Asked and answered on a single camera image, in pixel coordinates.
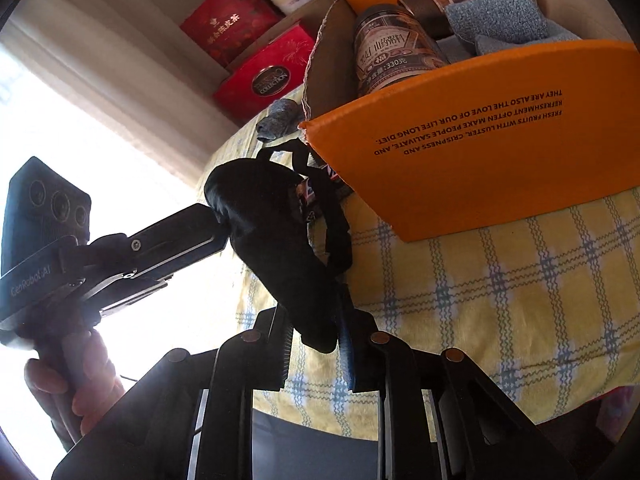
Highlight yellow plaid bed sheet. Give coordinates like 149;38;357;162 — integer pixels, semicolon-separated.
197;84;640;442

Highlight person's left hand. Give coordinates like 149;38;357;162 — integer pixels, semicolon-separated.
24;330;125;448

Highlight red Chinese tea gift bag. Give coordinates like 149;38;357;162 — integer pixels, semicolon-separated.
180;0;282;67

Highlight red Ferrero Collection gift bag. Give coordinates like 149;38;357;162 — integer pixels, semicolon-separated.
213;22;316;122

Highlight brown jar near box front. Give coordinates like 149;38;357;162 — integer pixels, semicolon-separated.
354;4;449;96

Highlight brown cardboard box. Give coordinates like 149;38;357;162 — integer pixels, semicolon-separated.
227;0;335;73

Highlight black cloth item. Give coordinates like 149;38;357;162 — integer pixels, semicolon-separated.
204;140;352;353

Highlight orange fresh fruit cardboard box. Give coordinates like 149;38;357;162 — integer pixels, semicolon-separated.
303;0;639;242

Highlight Snickers bar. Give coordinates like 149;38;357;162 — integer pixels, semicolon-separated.
296;165;352;226

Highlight light grey knitted sock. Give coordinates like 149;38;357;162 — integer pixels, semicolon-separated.
445;0;580;55

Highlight dark grey knitted sock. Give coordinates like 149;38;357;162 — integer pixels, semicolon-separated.
256;99;304;143

